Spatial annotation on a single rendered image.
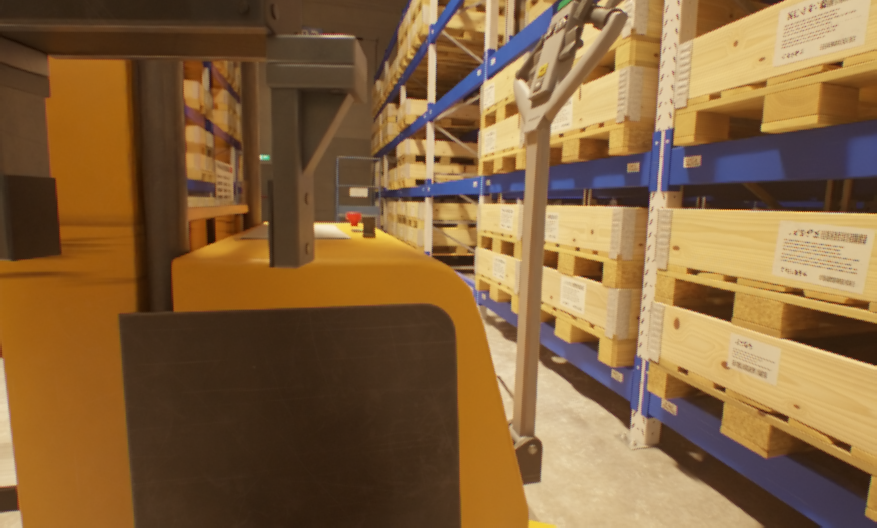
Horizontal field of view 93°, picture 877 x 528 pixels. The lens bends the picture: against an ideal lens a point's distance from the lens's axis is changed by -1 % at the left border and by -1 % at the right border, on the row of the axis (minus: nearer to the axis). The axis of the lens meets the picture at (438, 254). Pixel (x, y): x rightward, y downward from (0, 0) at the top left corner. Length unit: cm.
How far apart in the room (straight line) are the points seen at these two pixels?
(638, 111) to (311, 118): 182
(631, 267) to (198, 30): 185
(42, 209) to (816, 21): 152
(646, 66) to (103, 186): 186
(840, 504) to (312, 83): 154
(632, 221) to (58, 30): 184
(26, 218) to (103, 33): 10
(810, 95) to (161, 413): 150
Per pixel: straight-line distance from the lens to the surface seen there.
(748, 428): 159
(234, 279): 51
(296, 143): 21
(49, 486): 71
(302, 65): 21
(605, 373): 217
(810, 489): 162
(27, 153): 29
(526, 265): 100
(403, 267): 51
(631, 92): 197
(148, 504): 63
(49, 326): 63
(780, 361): 148
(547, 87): 100
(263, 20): 21
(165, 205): 58
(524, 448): 111
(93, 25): 25
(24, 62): 29
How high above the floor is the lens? 96
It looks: 7 degrees down
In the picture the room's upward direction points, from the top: 1 degrees clockwise
